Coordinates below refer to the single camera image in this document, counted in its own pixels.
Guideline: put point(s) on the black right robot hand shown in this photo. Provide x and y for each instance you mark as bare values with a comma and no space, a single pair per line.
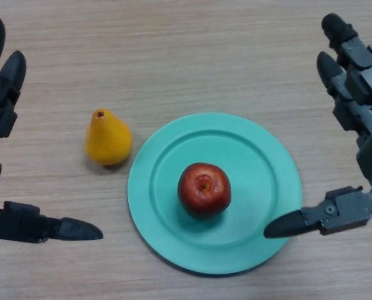
367,93

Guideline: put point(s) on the red apple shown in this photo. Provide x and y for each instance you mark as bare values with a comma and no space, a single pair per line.
204,190

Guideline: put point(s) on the green round plate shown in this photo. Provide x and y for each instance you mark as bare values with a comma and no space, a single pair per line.
251,156

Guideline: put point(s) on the yellow pear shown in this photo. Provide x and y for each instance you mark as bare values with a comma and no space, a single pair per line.
109,140

